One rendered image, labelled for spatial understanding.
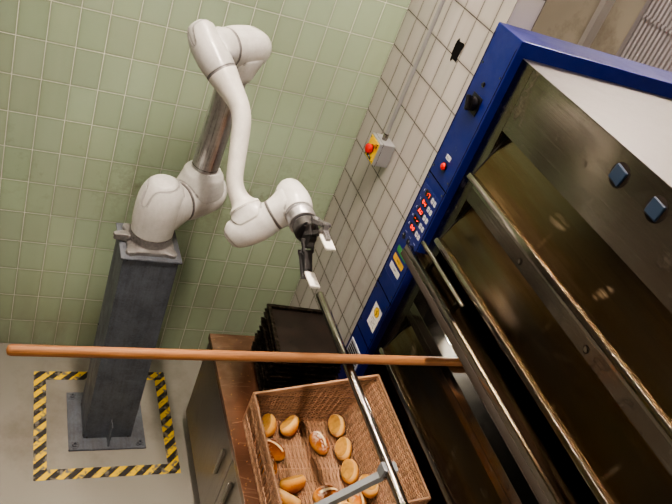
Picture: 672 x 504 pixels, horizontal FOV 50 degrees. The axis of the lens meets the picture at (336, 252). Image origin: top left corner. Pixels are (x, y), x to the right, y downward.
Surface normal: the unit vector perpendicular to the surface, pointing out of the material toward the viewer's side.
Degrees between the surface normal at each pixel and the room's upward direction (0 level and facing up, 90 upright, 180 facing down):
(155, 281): 90
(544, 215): 70
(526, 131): 90
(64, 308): 90
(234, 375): 0
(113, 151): 90
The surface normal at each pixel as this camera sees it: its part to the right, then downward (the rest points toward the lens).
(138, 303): 0.30, 0.62
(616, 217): -0.90, -0.10
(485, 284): -0.74, -0.37
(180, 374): 0.33, -0.79
